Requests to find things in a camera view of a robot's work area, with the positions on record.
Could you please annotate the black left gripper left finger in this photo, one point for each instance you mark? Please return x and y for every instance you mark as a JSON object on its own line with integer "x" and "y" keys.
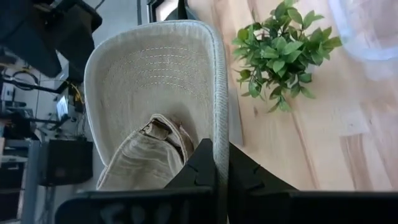
{"x": 192, "y": 202}

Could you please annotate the black table frame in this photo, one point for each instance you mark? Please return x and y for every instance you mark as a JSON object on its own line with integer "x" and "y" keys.
{"x": 183, "y": 12}

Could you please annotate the black computer case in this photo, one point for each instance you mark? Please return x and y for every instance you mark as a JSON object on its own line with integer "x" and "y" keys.
{"x": 66, "y": 161}

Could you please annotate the grey metal rack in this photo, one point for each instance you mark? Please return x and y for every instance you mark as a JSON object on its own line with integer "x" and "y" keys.
{"x": 29, "y": 174}

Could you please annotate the artificial green plant white pot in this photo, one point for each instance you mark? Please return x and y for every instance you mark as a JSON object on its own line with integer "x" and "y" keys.
{"x": 280, "y": 53}

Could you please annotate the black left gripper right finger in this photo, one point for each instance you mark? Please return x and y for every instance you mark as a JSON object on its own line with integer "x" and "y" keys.
{"x": 264, "y": 205}

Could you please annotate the clear plastic storage bin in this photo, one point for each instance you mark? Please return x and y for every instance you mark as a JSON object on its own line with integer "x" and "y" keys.
{"x": 373, "y": 31}

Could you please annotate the black machine housing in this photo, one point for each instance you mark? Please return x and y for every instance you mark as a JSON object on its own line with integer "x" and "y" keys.
{"x": 37, "y": 37}

